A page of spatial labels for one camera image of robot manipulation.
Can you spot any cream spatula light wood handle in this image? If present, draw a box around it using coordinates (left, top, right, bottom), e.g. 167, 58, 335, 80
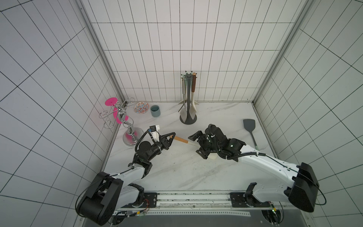
170, 135, 218, 159

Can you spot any grey metal hanging utensil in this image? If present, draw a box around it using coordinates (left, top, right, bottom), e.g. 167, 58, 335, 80
179, 75, 186, 114

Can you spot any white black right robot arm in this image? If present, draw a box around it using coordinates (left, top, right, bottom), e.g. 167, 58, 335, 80
188, 124, 320, 213

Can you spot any teal ceramic cup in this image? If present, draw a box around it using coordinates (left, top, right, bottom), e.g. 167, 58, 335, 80
150, 105, 161, 117

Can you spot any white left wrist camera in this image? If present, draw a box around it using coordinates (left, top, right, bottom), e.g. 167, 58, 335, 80
149, 125, 160, 141

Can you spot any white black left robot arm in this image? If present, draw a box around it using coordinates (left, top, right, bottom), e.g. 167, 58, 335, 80
75, 130, 176, 226

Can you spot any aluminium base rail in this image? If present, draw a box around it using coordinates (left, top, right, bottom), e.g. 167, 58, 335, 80
112, 191, 309, 219

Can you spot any cream utensil dark wood handle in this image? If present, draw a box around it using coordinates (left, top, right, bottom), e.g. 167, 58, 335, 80
190, 72, 197, 119

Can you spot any grey spatula mint handle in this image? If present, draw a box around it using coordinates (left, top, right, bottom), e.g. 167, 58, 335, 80
243, 119, 259, 150

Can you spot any grey utensil rack stand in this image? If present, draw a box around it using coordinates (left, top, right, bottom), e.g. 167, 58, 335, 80
179, 72, 197, 125

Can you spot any pink plastic wine glass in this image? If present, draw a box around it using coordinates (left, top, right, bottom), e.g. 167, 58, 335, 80
105, 97, 128, 124

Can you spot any chrome wine glass holder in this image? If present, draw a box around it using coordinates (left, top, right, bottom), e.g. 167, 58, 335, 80
99, 97, 143, 147

